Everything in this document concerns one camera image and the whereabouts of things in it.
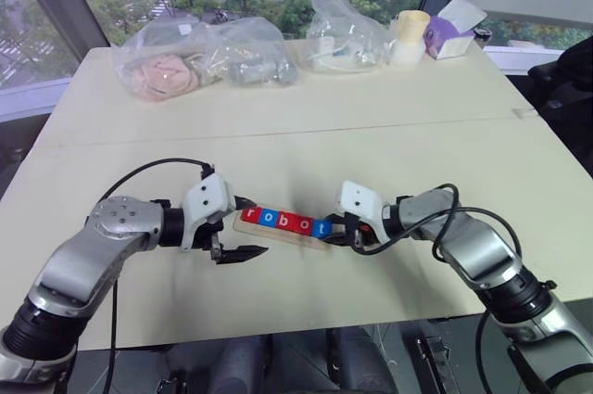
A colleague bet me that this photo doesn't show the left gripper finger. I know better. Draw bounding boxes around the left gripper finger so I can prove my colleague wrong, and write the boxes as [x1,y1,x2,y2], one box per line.
[233,196,259,214]
[217,244,271,267]

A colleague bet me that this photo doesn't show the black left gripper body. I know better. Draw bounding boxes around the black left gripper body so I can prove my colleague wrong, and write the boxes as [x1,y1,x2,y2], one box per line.
[191,219,227,266]

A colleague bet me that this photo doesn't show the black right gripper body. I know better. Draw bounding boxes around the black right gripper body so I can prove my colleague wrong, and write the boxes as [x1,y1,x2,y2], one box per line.
[332,212,380,252]

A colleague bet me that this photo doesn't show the red letter tile o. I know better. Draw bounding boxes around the red letter tile o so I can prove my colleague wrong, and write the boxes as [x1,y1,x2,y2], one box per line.
[293,216,318,235]

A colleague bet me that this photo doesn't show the wooden letter tray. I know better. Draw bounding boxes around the wooden letter tray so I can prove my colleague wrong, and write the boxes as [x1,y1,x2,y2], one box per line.
[233,205,333,255]

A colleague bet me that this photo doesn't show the dark rounded shape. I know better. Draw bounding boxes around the dark rounded shape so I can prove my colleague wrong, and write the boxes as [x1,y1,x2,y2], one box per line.
[208,336,274,394]
[329,327,399,394]

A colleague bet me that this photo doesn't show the black metal stand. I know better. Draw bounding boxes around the black metal stand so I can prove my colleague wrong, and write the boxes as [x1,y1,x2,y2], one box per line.
[413,333,458,394]

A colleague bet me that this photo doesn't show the clear bag with pink cloth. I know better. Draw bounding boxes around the clear bag with pink cloth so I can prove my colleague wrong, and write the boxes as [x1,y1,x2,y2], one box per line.
[110,17,300,104]

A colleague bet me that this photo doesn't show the white plastic cup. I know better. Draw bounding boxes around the white plastic cup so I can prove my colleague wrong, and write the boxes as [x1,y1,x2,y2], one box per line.
[387,38,425,67]

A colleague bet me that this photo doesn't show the cream plastic cup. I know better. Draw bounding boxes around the cream plastic cup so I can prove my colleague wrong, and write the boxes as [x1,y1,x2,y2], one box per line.
[395,9,432,46]

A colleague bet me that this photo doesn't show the purple tissue box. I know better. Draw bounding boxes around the purple tissue box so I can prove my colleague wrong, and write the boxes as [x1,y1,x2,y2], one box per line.
[423,0,488,61]

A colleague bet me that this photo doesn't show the dark office chair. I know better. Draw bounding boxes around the dark office chair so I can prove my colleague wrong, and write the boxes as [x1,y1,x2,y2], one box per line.
[526,33,593,173]

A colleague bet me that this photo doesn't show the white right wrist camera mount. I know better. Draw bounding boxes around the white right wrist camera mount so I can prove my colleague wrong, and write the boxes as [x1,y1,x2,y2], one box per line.
[334,179,391,245]

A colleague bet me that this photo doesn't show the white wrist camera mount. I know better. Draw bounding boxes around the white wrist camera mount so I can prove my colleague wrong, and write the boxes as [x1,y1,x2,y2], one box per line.
[334,179,391,245]
[179,172,235,254]

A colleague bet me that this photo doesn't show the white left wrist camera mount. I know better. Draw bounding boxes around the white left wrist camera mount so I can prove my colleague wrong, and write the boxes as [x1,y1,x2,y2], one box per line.
[179,172,235,254]

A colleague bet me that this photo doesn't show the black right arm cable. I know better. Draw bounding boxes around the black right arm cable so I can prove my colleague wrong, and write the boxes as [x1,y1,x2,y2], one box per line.
[350,182,525,275]

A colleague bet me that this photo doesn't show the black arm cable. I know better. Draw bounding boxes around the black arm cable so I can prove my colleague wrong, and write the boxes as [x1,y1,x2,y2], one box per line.
[350,182,525,275]
[94,158,217,394]

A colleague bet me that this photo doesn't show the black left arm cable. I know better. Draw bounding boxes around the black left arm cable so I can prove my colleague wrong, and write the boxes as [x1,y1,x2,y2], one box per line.
[94,158,217,394]

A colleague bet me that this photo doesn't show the clear bag with white cables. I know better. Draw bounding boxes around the clear bag with white cables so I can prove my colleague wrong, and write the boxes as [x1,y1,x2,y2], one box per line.
[297,0,396,75]

